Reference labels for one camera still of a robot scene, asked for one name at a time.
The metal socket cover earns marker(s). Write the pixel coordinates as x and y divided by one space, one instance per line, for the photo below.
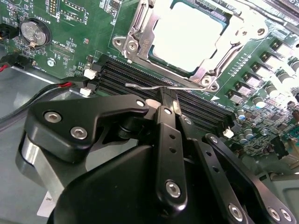
146 42

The silver CPU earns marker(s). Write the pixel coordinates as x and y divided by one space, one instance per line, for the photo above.
187 35

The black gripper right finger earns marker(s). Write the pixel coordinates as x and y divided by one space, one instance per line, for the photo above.
219 163

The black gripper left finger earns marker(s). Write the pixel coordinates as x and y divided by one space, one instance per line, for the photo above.
70 121

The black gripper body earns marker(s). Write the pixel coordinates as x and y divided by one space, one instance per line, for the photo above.
116 191

